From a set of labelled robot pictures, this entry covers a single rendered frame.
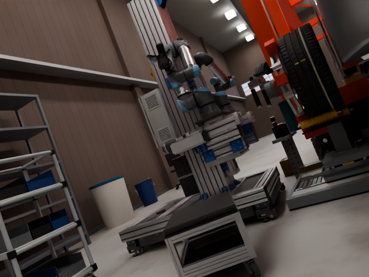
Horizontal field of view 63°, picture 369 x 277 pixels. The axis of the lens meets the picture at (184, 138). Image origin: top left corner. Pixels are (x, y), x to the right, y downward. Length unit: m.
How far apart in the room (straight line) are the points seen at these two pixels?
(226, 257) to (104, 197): 3.68
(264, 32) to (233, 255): 2.17
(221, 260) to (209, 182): 1.17
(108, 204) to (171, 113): 2.69
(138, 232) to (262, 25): 2.14
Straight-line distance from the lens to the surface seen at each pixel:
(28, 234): 2.13
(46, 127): 4.45
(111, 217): 4.94
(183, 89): 2.28
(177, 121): 2.51
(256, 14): 3.09
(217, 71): 2.89
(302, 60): 2.12
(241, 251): 1.39
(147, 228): 2.48
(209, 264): 1.40
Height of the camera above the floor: 0.60
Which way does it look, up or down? 4 degrees up
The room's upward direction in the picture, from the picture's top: 21 degrees counter-clockwise
